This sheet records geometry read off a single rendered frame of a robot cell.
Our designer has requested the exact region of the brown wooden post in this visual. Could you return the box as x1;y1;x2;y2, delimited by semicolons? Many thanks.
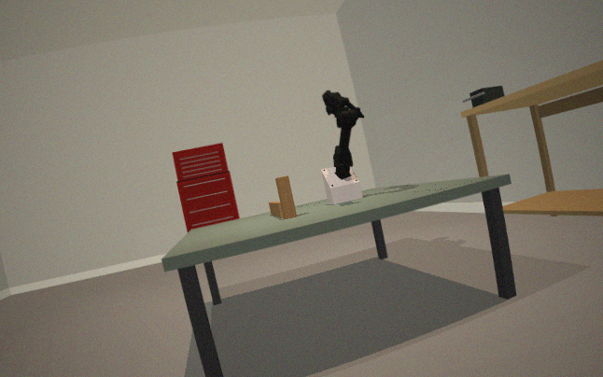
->
275;175;297;219

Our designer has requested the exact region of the brown wooden board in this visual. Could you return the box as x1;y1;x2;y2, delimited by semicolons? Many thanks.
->
269;202;284;218

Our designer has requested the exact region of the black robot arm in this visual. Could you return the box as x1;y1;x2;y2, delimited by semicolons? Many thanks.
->
322;91;358;179

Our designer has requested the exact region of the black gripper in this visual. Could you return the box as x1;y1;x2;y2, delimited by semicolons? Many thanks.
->
339;106;364;118

